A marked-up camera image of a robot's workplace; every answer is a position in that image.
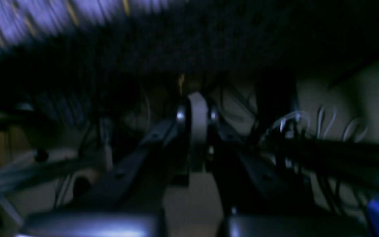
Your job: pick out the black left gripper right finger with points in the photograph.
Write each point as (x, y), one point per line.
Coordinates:
(261, 201)

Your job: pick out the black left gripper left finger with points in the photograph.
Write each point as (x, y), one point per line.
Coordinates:
(126, 202)

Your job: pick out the fan patterned tablecloth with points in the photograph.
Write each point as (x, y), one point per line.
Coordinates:
(23, 21)

